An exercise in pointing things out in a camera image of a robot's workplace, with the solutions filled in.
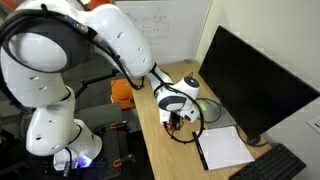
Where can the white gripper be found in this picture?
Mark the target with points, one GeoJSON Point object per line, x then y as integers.
{"type": "Point", "coordinates": [175, 115]}

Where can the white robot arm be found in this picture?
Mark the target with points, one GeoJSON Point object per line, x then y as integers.
{"type": "Point", "coordinates": [43, 38]}

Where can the silver monitor stand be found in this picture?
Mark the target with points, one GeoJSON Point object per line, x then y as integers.
{"type": "Point", "coordinates": [215, 114]}

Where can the white paper notepad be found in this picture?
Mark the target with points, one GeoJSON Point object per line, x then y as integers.
{"type": "Point", "coordinates": [222, 147]}

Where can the orange black clamp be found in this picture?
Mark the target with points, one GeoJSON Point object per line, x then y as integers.
{"type": "Point", "coordinates": [114, 126]}
{"type": "Point", "coordinates": [128, 158]}

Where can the orange box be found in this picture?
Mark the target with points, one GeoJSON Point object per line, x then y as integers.
{"type": "Point", "coordinates": [121, 93]}

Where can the black computer monitor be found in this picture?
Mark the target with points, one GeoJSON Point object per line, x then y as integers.
{"type": "Point", "coordinates": [255, 90]}

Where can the white whiteboard panel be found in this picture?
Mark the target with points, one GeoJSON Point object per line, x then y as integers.
{"type": "Point", "coordinates": [173, 28]}

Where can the black optical breadboard table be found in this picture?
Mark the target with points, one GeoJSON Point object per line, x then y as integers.
{"type": "Point", "coordinates": [112, 145]}

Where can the orange black clamp lower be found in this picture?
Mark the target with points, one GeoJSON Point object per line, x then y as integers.
{"type": "Point", "coordinates": [128, 158]}

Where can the black keyboard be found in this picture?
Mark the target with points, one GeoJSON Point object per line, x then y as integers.
{"type": "Point", "coordinates": [279, 163]}

